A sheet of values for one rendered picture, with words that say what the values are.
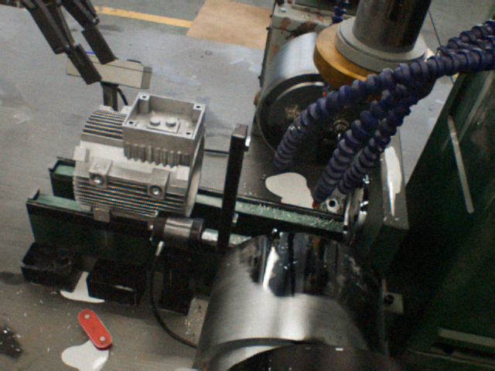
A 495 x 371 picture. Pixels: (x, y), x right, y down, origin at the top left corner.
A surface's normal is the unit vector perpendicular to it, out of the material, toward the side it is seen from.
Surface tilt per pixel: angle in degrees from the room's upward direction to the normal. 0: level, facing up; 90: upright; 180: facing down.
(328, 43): 0
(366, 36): 90
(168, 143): 90
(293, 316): 9
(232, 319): 43
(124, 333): 0
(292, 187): 0
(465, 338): 25
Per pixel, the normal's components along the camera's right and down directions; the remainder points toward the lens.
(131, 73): -0.06, 0.19
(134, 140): -0.13, 0.68
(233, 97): 0.13, -0.71
